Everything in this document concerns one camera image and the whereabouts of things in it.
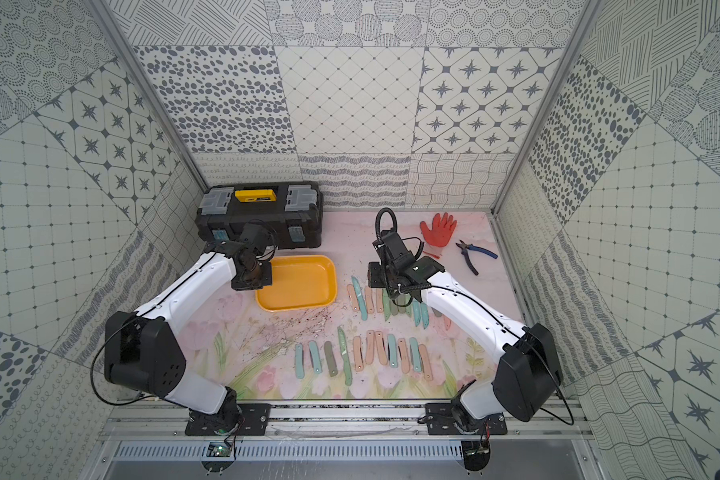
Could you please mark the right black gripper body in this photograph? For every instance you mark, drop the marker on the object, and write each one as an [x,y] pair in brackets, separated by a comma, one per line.
[380,277]

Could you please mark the light teal folding knife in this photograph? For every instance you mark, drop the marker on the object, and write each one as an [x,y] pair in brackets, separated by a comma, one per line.
[315,357]

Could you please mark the long teal knife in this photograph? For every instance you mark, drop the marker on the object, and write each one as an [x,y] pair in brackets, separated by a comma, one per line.
[359,298]

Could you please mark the pale pink folding knife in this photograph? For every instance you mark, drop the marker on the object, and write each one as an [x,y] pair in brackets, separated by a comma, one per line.
[369,300]
[353,300]

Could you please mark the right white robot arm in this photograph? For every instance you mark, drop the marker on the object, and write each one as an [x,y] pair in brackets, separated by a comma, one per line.
[528,370]

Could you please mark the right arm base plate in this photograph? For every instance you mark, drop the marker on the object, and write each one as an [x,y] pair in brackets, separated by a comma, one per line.
[441,418]

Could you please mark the floral pink table mat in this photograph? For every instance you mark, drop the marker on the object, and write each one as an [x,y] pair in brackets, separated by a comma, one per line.
[320,332]

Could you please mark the green fruit knife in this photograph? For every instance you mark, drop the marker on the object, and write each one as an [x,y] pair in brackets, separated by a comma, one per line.
[386,305]

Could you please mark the long green knife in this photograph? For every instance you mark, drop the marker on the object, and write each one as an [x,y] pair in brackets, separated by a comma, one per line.
[346,362]

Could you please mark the yellow plastic storage box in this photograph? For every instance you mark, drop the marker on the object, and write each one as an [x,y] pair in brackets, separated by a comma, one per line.
[299,282]

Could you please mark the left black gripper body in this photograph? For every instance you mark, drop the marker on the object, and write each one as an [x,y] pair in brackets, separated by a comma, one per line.
[249,281]

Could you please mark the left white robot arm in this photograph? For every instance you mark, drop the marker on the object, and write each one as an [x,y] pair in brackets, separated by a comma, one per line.
[141,350]

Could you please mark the black plastic toolbox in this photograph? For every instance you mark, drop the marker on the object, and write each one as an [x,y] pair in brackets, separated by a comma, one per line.
[293,211]

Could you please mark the red work glove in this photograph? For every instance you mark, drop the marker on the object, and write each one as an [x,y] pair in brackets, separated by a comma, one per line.
[437,234]

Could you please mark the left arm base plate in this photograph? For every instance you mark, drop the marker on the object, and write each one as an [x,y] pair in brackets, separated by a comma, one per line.
[247,419]

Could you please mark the beige pink knife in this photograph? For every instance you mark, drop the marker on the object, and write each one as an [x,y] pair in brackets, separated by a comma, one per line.
[357,349]

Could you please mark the grey green knife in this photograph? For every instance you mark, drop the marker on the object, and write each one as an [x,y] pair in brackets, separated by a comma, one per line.
[330,359]

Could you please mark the aluminium frame rail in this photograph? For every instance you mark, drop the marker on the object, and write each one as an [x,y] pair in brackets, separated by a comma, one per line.
[368,419]

